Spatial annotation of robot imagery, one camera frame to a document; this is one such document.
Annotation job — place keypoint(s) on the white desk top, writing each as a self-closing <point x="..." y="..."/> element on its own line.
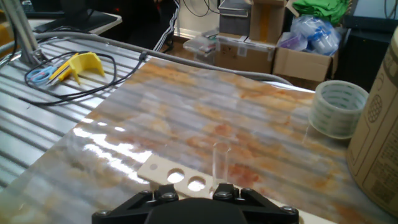
<point x="105" y="26"/>

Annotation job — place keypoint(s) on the clear glass test tube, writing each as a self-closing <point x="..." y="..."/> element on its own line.
<point x="221" y="165"/>

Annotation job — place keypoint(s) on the clear plastic storage box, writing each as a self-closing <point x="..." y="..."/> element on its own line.
<point x="200" y="46"/>

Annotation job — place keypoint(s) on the black cabinet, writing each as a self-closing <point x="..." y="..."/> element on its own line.
<point x="363" y="53"/>

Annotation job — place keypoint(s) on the yellow curved plastic part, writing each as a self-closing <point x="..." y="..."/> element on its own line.
<point x="87" y="62"/>

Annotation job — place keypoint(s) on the round wooden bucket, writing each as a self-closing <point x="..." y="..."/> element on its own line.
<point x="379" y="149"/>

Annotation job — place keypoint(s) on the tall cardboard box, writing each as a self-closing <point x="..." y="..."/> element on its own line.
<point x="267" y="18"/>

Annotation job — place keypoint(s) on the clear tape roll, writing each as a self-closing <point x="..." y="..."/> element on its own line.
<point x="323" y="121"/>

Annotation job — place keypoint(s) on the open cardboard box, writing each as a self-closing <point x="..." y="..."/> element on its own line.
<point x="303" y="67"/>

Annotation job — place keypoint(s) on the grey metal box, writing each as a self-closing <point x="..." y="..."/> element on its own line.
<point x="234" y="18"/>

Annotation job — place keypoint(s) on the wooden test tube rack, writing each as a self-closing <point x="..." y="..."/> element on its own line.
<point x="155" y="171"/>

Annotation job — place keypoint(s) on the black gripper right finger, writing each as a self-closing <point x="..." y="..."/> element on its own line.
<point x="270" y="213"/>

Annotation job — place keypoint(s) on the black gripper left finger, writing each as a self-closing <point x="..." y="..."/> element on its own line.
<point x="124" y="213"/>

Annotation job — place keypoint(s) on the black monitor foot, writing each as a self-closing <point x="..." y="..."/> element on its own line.
<point x="77" y="18"/>

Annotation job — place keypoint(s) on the labelled cardboard box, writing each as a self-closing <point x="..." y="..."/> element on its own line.
<point x="245" y="57"/>

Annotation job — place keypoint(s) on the black striped trousers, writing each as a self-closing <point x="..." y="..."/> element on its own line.
<point x="168" y="28"/>

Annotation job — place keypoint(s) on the plastic bag of bottles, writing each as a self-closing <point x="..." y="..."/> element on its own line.
<point x="314" y="35"/>

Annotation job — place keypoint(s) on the aluminium profile post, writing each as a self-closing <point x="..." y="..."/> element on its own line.
<point x="18" y="28"/>

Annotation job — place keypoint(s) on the yellow utility knife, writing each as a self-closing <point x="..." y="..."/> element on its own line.
<point x="62" y="70"/>

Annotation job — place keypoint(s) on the orange marble pattern mat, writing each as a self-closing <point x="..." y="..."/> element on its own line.
<point x="186" y="102"/>

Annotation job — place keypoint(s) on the green cloth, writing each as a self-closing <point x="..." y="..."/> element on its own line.
<point x="320" y="11"/>

